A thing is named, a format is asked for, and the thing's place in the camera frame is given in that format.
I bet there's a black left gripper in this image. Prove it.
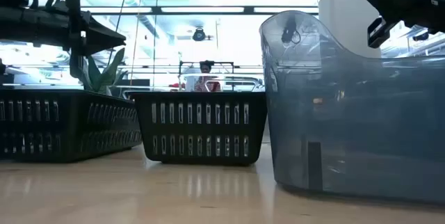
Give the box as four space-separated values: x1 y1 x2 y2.
64 0 126 79

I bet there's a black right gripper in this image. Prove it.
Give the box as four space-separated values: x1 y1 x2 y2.
360 0 434 49

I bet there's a black slotted plastic basket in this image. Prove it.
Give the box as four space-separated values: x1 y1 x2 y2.
0 89 143 164
133 91 268 166

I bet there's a grey translucent plastic bin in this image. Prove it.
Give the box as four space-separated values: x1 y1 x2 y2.
259 10 445 205

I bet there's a green snake plant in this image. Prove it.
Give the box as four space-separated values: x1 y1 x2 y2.
69 47 129 95

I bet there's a white cylindrical lamp shade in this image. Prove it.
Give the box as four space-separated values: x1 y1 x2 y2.
318 0 382 60

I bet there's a black horizontal beam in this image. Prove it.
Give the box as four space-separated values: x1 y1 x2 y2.
81 6 319 15

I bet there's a black round hanging device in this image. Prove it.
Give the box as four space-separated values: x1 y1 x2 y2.
192 26 213 42

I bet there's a person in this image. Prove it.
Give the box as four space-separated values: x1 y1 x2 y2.
194 60 223 93

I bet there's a black vertical post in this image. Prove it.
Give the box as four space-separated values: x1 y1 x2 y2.
152 0 160 91

